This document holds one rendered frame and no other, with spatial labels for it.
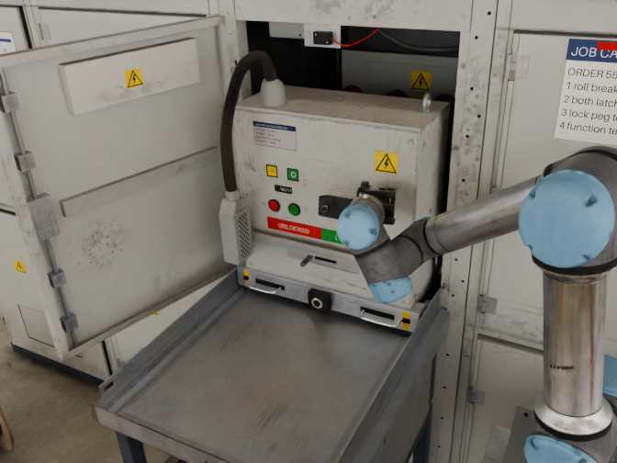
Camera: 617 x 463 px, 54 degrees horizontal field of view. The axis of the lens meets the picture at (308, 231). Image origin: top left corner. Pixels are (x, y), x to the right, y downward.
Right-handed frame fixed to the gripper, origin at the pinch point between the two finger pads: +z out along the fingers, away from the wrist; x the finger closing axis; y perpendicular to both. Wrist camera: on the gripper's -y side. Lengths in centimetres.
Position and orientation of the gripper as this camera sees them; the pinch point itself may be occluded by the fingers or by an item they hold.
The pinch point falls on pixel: (368, 195)
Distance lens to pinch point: 142.1
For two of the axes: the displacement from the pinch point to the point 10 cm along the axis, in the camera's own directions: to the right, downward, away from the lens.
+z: 2.2, -2.3, 9.5
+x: 0.2, -9.7, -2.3
